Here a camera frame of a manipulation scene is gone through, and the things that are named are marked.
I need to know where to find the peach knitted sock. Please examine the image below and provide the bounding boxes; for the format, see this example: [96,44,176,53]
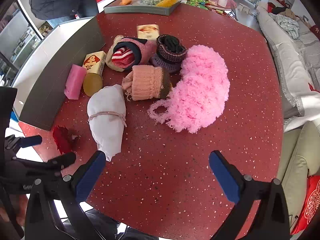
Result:
[122,65,173,102]

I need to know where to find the cream tissue pack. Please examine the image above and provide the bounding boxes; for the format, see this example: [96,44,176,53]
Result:
[82,51,107,76]
[136,24,160,40]

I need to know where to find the beige cloth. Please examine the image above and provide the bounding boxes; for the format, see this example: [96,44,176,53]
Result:
[105,35,125,73]

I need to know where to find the pink fluffy scarf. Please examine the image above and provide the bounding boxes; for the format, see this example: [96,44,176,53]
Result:
[147,44,230,133]

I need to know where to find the red patterned cushion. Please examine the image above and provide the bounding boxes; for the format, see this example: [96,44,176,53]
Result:
[290,175,320,235]

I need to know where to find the red white striped cloth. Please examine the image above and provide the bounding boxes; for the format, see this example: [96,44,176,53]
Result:
[112,49,134,68]

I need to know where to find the cream armchair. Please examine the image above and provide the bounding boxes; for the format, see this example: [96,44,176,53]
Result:
[276,121,320,220]

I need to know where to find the pink sponge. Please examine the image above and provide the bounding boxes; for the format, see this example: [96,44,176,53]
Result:
[64,64,87,100]

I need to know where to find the purple knitted bootie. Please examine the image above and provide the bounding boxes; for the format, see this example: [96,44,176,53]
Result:
[149,34,187,74]

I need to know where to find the pink knitted hat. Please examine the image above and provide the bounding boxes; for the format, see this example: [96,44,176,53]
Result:
[111,36,157,72]

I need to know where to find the pale crumpled clothes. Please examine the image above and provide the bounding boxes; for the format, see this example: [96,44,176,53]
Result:
[275,14,300,39]

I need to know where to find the round red cluttered table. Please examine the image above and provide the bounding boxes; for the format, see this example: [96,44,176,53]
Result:
[185,0,238,18]

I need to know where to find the grey tray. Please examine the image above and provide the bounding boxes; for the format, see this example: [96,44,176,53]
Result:
[103,0,182,17]

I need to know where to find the grey cardboard box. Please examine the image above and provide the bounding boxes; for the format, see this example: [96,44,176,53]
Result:
[12,16,107,132]

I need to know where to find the red cloth flower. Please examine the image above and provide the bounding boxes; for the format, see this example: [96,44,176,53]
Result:
[52,126,80,155]

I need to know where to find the white sofa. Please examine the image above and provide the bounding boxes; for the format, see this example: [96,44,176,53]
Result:
[256,1,320,133]

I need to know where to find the white cloth bundle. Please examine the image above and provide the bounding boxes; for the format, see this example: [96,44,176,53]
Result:
[87,84,127,162]

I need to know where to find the glass cabinet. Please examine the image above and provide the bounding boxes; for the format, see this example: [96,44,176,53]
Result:
[0,1,43,85]

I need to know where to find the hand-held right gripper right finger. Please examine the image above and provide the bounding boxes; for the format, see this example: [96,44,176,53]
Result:
[209,150,290,240]

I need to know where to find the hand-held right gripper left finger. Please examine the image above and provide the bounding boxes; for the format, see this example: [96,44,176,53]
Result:
[24,150,107,240]

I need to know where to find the yellow round sponge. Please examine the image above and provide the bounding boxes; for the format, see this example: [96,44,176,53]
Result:
[83,73,104,97]

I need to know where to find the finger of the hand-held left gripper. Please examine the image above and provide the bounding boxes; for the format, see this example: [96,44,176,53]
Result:
[7,152,77,178]
[5,135,43,153]

